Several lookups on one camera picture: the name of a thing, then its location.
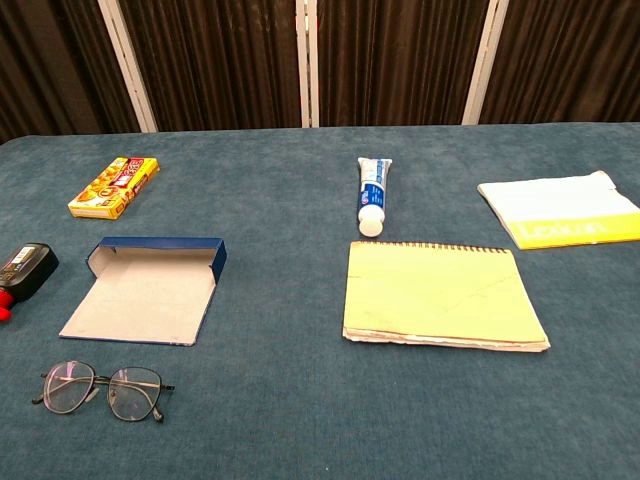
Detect yellow spiral notebook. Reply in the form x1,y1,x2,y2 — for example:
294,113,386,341
341,240,552,354

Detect blue felt table cover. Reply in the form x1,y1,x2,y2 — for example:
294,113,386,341
0,121,640,480

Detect yellow food box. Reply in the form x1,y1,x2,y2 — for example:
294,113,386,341
67,156,161,221

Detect white double screen frame post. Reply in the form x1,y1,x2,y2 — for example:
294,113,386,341
295,0,320,129

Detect eyeglasses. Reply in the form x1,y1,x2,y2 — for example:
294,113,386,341
31,359,176,424

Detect white blue toothpaste tube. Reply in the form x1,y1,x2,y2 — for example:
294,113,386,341
356,156,394,238

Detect dark brown curtain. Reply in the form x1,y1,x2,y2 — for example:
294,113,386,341
0,0,640,144

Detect black bottle with red cap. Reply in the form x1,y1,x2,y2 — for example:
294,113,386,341
0,242,60,325

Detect white and yellow booklet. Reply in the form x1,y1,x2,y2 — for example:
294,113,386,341
476,169,640,251

